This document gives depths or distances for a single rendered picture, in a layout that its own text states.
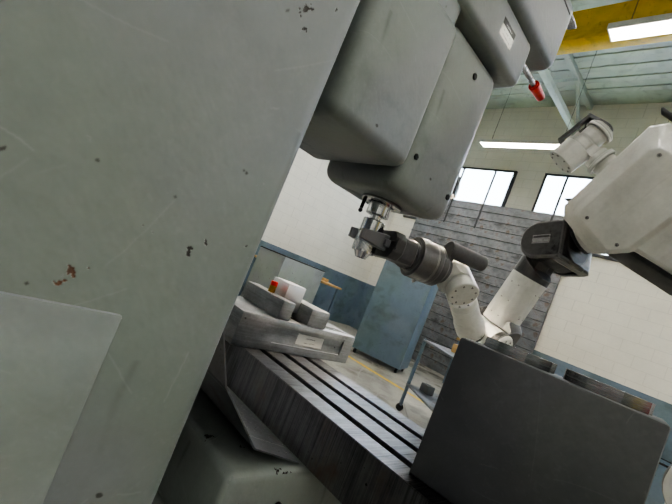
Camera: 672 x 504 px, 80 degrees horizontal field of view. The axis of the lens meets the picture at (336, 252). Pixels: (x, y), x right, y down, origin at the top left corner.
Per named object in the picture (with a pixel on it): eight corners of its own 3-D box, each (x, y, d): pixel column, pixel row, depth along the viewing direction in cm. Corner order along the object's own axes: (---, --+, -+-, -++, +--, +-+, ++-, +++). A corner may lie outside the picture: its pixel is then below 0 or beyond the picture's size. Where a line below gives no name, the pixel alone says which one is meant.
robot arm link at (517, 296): (473, 336, 116) (518, 271, 111) (508, 366, 105) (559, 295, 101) (449, 329, 109) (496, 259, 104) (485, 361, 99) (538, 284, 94)
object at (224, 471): (311, 424, 109) (327, 382, 109) (412, 514, 83) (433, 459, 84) (119, 421, 74) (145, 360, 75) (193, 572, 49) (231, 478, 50)
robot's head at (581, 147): (577, 184, 93) (549, 159, 97) (616, 154, 91) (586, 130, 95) (580, 172, 88) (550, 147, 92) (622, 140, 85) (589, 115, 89)
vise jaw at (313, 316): (287, 308, 104) (293, 294, 104) (324, 330, 94) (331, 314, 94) (269, 304, 100) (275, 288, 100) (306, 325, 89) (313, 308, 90)
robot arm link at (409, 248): (375, 221, 89) (419, 241, 93) (359, 262, 88) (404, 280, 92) (404, 222, 77) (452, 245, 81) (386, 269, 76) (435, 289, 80)
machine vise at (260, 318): (309, 340, 112) (324, 304, 113) (345, 364, 102) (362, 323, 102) (197, 317, 88) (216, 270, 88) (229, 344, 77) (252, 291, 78)
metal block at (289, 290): (281, 305, 97) (291, 281, 97) (296, 313, 93) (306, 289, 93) (265, 300, 93) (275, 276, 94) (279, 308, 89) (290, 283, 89)
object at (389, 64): (315, 162, 84) (362, 49, 85) (406, 171, 66) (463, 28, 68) (240, 112, 71) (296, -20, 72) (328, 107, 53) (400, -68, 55)
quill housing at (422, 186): (372, 211, 95) (421, 88, 97) (446, 226, 80) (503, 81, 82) (316, 176, 82) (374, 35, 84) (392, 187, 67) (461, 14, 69)
